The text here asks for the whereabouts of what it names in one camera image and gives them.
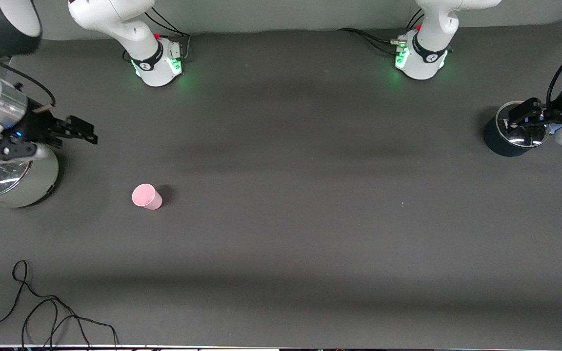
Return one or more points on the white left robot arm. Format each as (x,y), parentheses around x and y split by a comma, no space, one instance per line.
(427,48)

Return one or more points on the dark blue saucepan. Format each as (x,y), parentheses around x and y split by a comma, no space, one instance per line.
(498,144)

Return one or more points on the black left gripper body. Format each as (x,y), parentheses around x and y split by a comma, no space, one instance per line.
(551,116)

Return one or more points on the glass lid with blue knob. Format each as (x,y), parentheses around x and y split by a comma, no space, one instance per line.
(522,136)

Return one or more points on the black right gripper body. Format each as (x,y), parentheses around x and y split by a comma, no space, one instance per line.
(36,125)

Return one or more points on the pink plastic cup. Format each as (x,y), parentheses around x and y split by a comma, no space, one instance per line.
(145,196)

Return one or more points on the glass lid with beige knob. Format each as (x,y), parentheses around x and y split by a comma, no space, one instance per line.
(3,178)

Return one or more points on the pale green cooking pot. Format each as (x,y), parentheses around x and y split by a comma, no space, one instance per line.
(42,183)

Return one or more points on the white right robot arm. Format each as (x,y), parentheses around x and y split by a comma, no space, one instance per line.
(134,29)

